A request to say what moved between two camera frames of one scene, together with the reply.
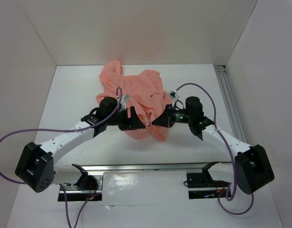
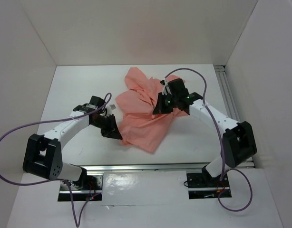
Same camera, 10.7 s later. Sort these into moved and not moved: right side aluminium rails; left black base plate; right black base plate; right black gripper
Moved: right black gripper
Not moved: right black base plate; left black base plate; right side aluminium rails
